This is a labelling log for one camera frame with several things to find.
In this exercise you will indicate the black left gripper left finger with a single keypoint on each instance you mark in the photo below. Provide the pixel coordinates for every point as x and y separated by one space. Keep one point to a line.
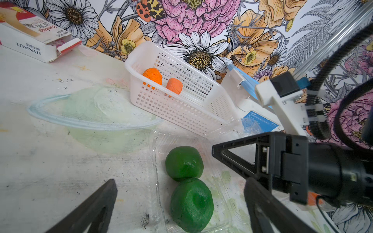
94 214

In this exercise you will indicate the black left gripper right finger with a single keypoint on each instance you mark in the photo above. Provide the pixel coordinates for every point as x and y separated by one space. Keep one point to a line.
265 210

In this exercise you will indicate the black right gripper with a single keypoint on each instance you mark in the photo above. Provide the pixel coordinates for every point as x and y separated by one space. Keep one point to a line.
291 164

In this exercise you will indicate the clear clamshell with green fruit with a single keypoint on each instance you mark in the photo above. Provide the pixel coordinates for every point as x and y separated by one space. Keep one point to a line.
230 214

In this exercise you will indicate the orange toy fruit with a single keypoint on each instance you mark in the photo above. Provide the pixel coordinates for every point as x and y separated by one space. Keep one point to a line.
154 75
175 85
312 199

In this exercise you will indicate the green toy fruit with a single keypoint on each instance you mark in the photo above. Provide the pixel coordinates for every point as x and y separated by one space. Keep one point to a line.
191 205
184 162

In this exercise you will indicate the blue lidded storage box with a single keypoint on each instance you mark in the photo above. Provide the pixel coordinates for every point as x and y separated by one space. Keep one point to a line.
240 87

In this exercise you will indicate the white perforated plastic basket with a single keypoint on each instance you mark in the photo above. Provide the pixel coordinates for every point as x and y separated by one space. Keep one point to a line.
203 105

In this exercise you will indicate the red and white carton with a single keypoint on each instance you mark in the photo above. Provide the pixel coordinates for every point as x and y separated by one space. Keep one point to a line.
33 36

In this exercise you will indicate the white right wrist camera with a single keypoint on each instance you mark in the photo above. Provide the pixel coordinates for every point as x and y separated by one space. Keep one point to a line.
282 93

